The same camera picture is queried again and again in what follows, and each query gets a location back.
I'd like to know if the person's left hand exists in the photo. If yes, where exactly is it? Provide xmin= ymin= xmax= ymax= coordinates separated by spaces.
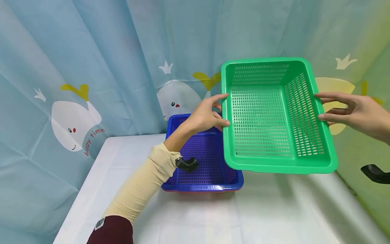
xmin=182 ymin=94 xmax=231 ymax=135

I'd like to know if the person's right hand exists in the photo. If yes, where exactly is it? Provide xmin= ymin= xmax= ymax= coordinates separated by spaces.
xmin=314 ymin=92 xmax=390 ymax=145

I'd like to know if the green plastic perforated basket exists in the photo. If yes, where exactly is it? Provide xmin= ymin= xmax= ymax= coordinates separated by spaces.
xmin=220 ymin=57 xmax=338 ymax=175

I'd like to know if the person's left forearm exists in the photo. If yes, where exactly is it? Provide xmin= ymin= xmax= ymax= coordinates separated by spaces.
xmin=87 ymin=124 xmax=198 ymax=244

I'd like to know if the blue plastic perforated basket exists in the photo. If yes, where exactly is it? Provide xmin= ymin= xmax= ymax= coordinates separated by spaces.
xmin=161 ymin=114 xmax=244 ymax=193

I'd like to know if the red plastic basket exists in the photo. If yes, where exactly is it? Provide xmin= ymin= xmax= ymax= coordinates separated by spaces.
xmin=163 ymin=189 xmax=241 ymax=194

